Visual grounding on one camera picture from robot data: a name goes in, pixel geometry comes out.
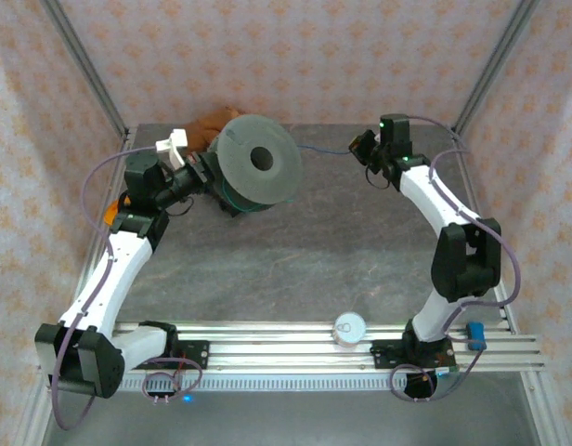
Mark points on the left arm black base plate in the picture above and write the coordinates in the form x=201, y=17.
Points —
x=195, y=353

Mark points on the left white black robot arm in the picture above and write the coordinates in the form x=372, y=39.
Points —
x=109, y=288

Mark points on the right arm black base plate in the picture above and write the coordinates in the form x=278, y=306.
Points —
x=386, y=354

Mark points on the aluminium side rail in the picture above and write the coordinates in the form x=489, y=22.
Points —
x=476, y=195
x=121, y=153

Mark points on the brown plush toy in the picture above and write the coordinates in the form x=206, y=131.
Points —
x=207, y=130

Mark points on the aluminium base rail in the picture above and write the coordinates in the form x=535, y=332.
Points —
x=276, y=350

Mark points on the black two-compartment box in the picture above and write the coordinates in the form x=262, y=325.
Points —
x=230, y=209

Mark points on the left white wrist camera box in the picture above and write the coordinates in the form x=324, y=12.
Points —
x=174, y=146

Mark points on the aluminium corner post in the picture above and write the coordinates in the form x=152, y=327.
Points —
x=88, y=74
x=492, y=69

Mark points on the white round cap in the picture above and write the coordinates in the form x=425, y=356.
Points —
x=349, y=327

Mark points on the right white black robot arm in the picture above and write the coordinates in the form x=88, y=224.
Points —
x=434, y=200

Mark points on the blue clamp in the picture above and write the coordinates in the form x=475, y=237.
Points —
x=477, y=335

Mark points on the orange-lidded white container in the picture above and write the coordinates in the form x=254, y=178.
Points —
x=110, y=214

